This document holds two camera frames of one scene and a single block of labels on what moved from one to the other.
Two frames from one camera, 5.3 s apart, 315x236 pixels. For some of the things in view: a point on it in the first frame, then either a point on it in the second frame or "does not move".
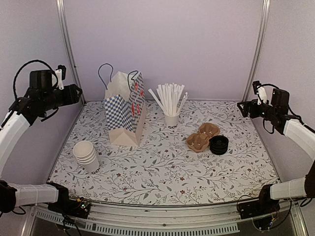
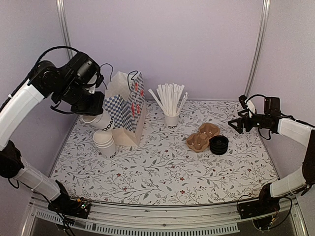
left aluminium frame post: (72, 55) does not move
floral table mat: (196, 151) does not move
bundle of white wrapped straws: (169, 98) does not move
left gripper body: (51, 101) to (73, 93)
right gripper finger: (247, 105) to (239, 124)
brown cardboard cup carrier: (199, 141) does not move
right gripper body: (271, 110) to (263, 123)
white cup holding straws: (172, 122) does not move
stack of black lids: (218, 144) does not move
